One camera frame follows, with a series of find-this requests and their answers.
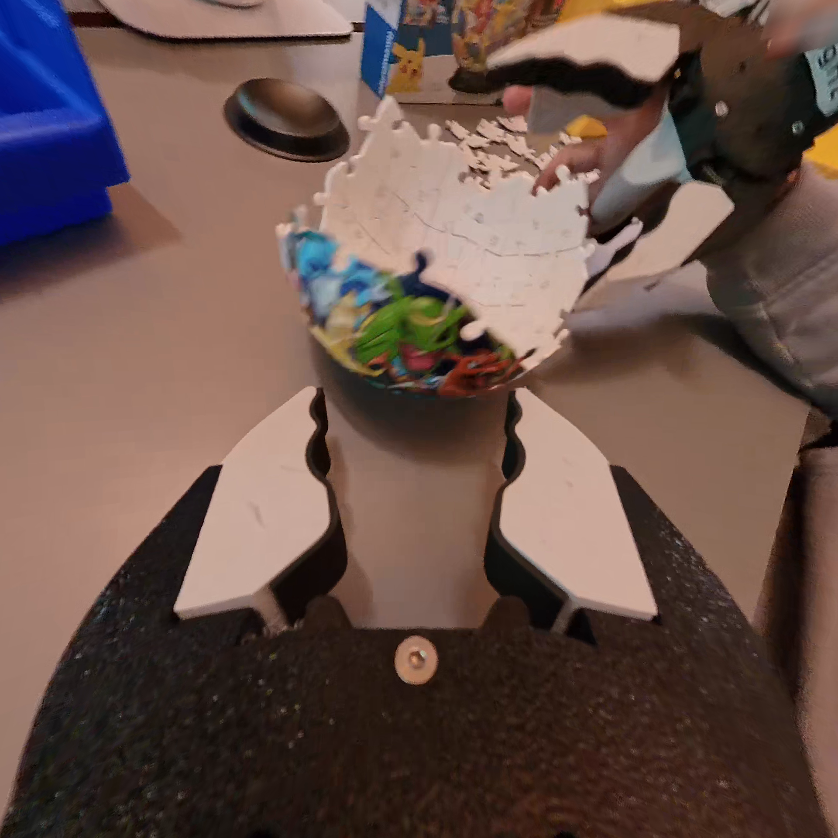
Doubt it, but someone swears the half-built colourful puzzle ball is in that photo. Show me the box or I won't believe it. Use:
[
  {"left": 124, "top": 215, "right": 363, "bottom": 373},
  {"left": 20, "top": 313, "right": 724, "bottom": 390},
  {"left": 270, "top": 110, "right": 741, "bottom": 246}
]
[{"left": 275, "top": 95, "right": 646, "bottom": 398}]

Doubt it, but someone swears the black round ball stand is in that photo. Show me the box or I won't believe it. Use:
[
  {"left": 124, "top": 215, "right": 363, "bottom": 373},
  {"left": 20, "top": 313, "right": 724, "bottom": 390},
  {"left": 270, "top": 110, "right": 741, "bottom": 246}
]
[{"left": 223, "top": 77, "right": 351, "bottom": 163}]

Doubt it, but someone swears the blue plastic bin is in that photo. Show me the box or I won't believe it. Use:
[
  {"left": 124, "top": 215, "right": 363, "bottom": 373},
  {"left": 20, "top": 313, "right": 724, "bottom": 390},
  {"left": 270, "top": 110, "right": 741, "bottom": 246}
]
[{"left": 0, "top": 0, "right": 131, "bottom": 248}]

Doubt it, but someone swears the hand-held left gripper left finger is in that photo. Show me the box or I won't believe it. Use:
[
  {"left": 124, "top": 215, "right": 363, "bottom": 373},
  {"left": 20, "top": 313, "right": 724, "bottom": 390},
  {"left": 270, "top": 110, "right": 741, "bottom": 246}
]
[{"left": 173, "top": 386, "right": 348, "bottom": 635}]

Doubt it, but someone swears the colourful cardboard puzzle box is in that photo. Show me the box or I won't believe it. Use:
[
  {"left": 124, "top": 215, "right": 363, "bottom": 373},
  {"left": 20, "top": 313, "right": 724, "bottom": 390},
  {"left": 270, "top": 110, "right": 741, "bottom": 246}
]
[{"left": 360, "top": 0, "right": 570, "bottom": 106}]

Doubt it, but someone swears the yellow flat object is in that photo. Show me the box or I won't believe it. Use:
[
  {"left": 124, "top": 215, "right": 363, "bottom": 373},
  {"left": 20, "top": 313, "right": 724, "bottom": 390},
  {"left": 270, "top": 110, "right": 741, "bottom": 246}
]
[{"left": 575, "top": 117, "right": 838, "bottom": 179}]

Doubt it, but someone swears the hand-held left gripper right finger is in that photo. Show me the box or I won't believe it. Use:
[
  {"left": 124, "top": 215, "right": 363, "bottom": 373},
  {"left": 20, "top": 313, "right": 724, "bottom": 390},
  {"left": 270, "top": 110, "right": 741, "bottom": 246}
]
[{"left": 486, "top": 388, "right": 659, "bottom": 635}]

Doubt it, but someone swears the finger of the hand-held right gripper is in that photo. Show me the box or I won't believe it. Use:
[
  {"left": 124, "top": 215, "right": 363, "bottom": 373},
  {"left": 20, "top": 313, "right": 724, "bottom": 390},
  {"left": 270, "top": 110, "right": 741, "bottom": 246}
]
[
  {"left": 586, "top": 180, "right": 735, "bottom": 289},
  {"left": 488, "top": 12, "right": 683, "bottom": 132}
]

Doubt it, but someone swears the pile of puzzle pieces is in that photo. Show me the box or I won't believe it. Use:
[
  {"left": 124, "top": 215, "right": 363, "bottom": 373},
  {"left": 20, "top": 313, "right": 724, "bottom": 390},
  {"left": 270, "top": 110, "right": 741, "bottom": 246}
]
[{"left": 445, "top": 114, "right": 584, "bottom": 191}]

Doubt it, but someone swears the person's right hand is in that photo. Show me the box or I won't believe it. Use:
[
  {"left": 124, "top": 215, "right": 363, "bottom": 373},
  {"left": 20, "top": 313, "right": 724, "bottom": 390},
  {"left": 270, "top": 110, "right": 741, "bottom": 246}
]
[{"left": 503, "top": 86, "right": 666, "bottom": 199}]

